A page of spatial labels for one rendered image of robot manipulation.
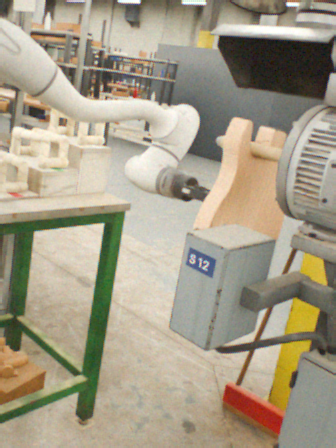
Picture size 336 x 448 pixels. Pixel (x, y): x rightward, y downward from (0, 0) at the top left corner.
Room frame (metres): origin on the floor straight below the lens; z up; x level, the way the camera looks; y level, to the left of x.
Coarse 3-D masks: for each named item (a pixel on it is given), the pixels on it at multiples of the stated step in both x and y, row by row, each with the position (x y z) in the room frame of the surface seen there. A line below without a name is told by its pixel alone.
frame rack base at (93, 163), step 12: (72, 144) 1.80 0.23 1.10; (72, 156) 1.79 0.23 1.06; (84, 156) 1.77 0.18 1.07; (96, 156) 1.81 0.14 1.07; (108, 156) 1.86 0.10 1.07; (84, 168) 1.77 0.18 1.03; (96, 168) 1.82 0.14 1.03; (84, 180) 1.78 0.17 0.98; (96, 180) 1.82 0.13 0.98; (84, 192) 1.79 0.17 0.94; (96, 192) 1.83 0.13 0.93
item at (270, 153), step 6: (222, 138) 1.27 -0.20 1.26; (222, 144) 1.27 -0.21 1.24; (252, 144) 1.21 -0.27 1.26; (258, 144) 1.21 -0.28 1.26; (252, 150) 1.21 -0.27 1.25; (258, 150) 1.20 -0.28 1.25; (264, 150) 1.18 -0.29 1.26; (270, 150) 1.18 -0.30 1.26; (276, 150) 1.17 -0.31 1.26; (258, 156) 1.20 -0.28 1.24; (264, 156) 1.18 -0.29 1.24; (270, 156) 1.17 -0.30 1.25; (276, 156) 1.16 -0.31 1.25
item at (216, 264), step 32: (192, 256) 0.87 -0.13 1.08; (224, 256) 0.83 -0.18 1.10; (256, 256) 0.89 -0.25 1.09; (192, 288) 0.86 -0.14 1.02; (224, 288) 0.83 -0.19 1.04; (192, 320) 0.85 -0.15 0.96; (224, 320) 0.85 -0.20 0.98; (256, 320) 0.93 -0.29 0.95; (224, 352) 0.93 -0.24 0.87; (320, 352) 0.87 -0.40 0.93
